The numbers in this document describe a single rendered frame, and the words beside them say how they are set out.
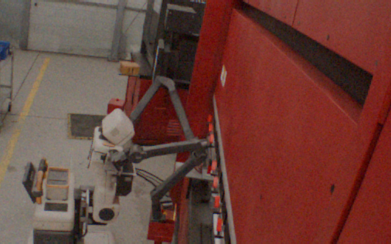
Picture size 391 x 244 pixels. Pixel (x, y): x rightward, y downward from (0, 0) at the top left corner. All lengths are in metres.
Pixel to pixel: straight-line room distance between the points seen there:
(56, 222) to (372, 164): 2.28
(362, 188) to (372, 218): 0.02
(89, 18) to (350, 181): 9.22
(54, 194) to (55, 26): 7.24
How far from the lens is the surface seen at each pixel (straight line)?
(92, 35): 9.48
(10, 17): 9.57
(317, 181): 0.87
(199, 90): 3.38
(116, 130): 2.32
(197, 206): 2.56
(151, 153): 2.25
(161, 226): 2.48
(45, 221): 2.45
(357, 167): 0.27
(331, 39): 0.90
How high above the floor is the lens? 2.25
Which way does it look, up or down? 20 degrees down
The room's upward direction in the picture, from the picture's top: 12 degrees clockwise
